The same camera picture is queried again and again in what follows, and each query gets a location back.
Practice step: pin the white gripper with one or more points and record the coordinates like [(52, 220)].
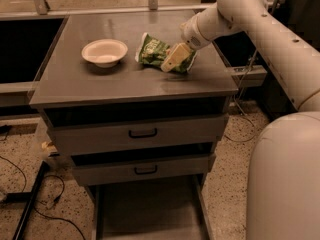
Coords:
[(190, 34)]

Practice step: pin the green jalapeno chip bag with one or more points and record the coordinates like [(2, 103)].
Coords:
[(152, 52)]

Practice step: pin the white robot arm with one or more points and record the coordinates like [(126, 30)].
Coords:
[(283, 189)]

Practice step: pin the grey drawer cabinet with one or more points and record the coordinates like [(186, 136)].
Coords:
[(117, 120)]

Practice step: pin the grey middle drawer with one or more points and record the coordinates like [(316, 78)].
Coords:
[(143, 170)]

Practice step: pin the grey top drawer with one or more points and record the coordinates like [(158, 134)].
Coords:
[(80, 140)]

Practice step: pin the grey open bottom drawer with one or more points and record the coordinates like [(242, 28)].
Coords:
[(157, 209)]

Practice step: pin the white paper bowl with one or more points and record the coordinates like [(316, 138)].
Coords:
[(104, 53)]

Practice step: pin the black metal floor frame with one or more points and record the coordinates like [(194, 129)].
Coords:
[(28, 198)]

